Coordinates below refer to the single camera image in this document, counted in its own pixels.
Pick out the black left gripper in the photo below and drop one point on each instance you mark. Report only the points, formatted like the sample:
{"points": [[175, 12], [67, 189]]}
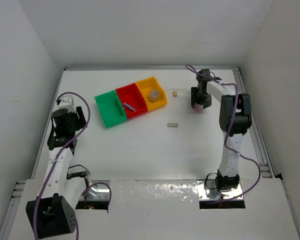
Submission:
{"points": [[80, 116]]}

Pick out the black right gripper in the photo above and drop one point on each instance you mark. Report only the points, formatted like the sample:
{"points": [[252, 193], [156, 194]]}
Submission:
{"points": [[206, 103]]}

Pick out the pink marker pen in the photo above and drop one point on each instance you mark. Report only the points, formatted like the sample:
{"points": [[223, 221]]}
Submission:
{"points": [[198, 108]]}

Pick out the blue marker pen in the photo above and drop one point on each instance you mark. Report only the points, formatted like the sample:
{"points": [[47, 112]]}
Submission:
{"points": [[129, 106]]}

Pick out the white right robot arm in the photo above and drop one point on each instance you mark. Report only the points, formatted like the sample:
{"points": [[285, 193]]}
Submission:
{"points": [[235, 118]]}

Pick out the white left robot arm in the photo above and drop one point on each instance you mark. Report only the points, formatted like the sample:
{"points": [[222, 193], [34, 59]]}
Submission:
{"points": [[52, 212]]}

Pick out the grey rectangular eraser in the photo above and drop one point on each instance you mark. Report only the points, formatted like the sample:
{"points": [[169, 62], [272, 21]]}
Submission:
{"points": [[172, 124]]}

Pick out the yellow plastic bin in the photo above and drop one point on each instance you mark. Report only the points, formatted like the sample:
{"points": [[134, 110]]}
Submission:
{"points": [[145, 86]]}

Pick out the green plastic bin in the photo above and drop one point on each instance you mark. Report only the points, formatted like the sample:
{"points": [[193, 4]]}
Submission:
{"points": [[111, 109]]}

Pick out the red plastic bin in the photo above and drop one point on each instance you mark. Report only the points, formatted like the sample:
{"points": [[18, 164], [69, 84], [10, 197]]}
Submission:
{"points": [[131, 95]]}

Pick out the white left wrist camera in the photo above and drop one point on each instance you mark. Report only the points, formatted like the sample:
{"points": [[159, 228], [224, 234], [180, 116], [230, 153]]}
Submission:
{"points": [[66, 102]]}

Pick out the aluminium frame rail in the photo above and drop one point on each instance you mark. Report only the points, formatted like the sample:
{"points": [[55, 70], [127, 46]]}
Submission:
{"points": [[255, 132]]}

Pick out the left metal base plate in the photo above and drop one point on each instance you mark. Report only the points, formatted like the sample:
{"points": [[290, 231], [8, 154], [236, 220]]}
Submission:
{"points": [[100, 191]]}

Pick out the metal base plate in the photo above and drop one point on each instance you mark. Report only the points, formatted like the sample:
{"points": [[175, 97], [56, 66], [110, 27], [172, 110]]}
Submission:
{"points": [[100, 191], [207, 191]]}

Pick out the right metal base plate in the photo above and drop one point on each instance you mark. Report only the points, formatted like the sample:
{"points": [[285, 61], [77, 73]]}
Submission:
{"points": [[207, 191]]}

